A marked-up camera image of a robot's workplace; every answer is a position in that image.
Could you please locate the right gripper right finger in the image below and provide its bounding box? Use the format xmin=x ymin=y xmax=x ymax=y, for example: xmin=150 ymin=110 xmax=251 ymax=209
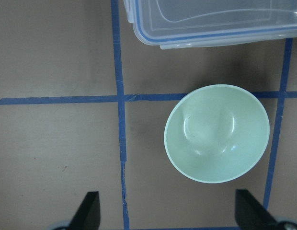
xmin=235 ymin=189 xmax=297 ymax=230

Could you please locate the clear plastic food container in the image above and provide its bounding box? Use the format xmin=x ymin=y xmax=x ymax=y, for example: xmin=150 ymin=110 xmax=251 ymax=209
xmin=124 ymin=0 xmax=297 ymax=49

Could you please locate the green bowl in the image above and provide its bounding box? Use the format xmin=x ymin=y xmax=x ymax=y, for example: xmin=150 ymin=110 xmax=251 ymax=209
xmin=164 ymin=84 xmax=270 ymax=184

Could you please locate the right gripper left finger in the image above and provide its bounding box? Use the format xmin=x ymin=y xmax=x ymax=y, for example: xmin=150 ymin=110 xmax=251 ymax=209
xmin=49 ymin=191 xmax=101 ymax=230

